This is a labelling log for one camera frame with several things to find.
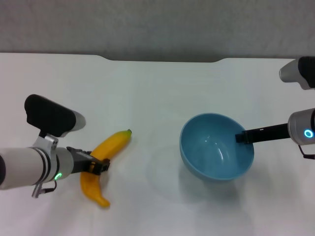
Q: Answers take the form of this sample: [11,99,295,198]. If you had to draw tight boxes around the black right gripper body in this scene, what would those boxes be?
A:
[246,122,291,144]

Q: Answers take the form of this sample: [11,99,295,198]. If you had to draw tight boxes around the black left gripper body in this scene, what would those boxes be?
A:
[66,147,94,174]

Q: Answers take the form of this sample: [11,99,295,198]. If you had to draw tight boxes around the yellow banana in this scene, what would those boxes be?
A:
[80,129,133,208]

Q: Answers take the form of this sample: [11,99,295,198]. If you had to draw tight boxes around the blue ceramic bowl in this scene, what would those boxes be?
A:
[179,113,255,182]

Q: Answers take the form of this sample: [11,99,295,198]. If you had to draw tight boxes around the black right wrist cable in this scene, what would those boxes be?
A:
[297,145,315,159]

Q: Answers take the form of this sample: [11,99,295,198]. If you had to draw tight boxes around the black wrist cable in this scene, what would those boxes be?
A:
[31,180,59,199]
[297,145,315,159]

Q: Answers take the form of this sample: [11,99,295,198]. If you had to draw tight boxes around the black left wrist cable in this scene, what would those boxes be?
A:
[31,180,59,199]

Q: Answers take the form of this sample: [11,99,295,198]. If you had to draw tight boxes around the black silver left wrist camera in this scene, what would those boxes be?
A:
[24,94,87,158]

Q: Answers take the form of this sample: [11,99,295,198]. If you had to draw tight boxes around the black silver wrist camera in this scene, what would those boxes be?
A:
[279,56,315,90]
[24,94,87,158]

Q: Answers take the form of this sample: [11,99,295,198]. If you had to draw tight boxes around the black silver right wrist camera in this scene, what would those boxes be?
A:
[279,56,315,90]

